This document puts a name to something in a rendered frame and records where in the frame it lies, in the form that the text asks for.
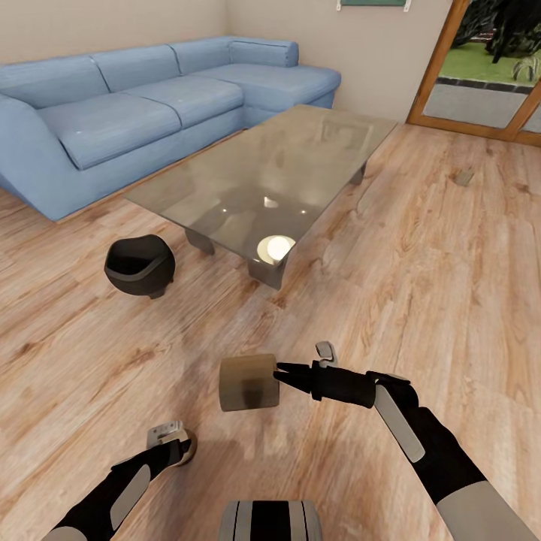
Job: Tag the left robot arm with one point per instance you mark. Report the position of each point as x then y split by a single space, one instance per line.
102 512

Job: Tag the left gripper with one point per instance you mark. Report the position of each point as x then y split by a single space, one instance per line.
170 453

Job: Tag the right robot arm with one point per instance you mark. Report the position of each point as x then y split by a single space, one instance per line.
469 505

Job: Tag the cauldron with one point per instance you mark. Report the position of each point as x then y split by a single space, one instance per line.
140 266

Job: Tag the pillar candle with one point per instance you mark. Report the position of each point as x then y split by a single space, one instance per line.
464 176
247 382
183 435

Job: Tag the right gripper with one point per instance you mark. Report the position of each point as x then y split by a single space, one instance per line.
332 382

